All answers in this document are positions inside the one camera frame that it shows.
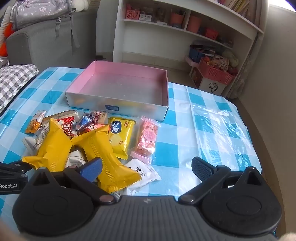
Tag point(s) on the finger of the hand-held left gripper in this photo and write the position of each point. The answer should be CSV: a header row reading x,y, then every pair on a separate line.
x,y
16,167

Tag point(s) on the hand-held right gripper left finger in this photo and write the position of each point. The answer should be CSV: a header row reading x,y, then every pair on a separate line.
x,y
93,168

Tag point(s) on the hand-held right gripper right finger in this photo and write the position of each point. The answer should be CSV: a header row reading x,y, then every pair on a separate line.
x,y
200,168

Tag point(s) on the large yellow snack packet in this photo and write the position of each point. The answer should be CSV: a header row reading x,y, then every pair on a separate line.
x,y
104,150
54,146

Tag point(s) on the white snack packet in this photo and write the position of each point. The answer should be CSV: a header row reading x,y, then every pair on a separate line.
x,y
75,158
31,143

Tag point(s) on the yellow chips packet blue label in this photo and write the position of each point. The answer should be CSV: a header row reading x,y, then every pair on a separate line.
x,y
120,141

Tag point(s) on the red snack packet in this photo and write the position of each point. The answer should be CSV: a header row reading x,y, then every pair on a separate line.
x,y
67,127
92,128

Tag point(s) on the orange white biscuit packet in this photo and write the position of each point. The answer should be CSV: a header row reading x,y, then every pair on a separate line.
x,y
34,122

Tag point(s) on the silver snack packet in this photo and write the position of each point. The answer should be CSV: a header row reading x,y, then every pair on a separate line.
x,y
84,120

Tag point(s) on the clear brown cake packet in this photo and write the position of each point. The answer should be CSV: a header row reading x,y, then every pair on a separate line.
x,y
100,117

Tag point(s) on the white packet black dots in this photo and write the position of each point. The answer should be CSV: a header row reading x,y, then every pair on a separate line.
x,y
144,176

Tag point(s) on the pink clear candy packet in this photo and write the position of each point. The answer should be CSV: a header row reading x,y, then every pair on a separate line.
x,y
146,136

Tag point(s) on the gold bar packet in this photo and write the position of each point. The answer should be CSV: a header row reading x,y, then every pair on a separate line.
x,y
62,115

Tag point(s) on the silver box pink inside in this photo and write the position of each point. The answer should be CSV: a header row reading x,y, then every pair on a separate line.
x,y
120,83

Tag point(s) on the blue checkered tablecloth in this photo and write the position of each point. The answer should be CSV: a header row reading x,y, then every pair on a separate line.
x,y
208,129

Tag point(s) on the white stool box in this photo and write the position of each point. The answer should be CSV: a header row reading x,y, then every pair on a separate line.
x,y
212,88

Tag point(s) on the grey checkered cushion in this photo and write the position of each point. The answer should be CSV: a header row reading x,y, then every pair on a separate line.
x,y
13,81

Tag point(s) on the large pink basket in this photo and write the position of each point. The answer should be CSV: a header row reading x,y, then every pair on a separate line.
x,y
215,73

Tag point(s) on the blue basket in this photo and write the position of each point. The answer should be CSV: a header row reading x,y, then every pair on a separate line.
x,y
195,55

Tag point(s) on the grey sofa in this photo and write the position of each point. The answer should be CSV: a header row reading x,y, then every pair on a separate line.
x,y
46,53

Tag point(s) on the orange plush toy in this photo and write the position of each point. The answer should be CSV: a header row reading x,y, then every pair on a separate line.
x,y
5,44

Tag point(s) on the small red basket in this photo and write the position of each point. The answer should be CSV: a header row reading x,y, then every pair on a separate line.
x,y
211,33

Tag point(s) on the white bookshelf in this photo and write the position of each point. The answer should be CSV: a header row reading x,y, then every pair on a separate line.
x,y
148,39

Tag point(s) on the grey floral backpack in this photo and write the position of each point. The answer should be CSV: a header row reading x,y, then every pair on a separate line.
x,y
34,14

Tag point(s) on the white label box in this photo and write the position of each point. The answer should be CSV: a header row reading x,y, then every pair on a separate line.
x,y
145,16

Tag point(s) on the small pink basket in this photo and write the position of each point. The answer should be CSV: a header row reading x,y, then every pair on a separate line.
x,y
133,12

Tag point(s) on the white plush toy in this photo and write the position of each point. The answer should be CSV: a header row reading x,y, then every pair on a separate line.
x,y
81,4

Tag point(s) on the stack of books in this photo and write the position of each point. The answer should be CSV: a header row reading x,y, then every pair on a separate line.
x,y
242,9

